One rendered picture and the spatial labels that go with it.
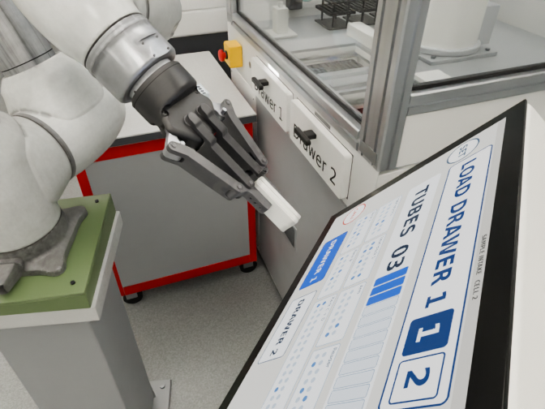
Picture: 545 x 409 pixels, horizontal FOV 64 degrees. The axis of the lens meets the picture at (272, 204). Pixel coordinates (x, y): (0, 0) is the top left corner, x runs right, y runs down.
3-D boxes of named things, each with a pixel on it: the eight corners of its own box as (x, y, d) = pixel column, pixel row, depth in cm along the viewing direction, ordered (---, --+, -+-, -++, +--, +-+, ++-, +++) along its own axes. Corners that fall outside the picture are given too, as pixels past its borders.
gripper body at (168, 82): (139, 73, 46) (203, 139, 47) (186, 47, 51) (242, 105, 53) (117, 114, 51) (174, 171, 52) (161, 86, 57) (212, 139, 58)
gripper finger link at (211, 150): (193, 109, 50) (186, 114, 49) (259, 181, 52) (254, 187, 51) (178, 127, 53) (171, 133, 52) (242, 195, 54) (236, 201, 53)
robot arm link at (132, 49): (156, 4, 50) (193, 44, 51) (129, 56, 57) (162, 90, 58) (99, 27, 44) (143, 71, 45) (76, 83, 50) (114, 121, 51)
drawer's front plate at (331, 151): (340, 200, 95) (345, 157, 88) (289, 137, 116) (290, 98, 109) (347, 199, 95) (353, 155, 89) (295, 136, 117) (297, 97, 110)
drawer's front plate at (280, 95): (285, 133, 118) (286, 94, 111) (251, 91, 139) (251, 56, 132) (292, 131, 118) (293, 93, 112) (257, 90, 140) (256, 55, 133)
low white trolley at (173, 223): (119, 316, 171) (61, 146, 124) (108, 218, 216) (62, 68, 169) (260, 276, 187) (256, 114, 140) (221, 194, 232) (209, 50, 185)
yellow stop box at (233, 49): (229, 69, 148) (227, 47, 144) (223, 62, 153) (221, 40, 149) (242, 66, 149) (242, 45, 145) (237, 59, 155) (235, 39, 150)
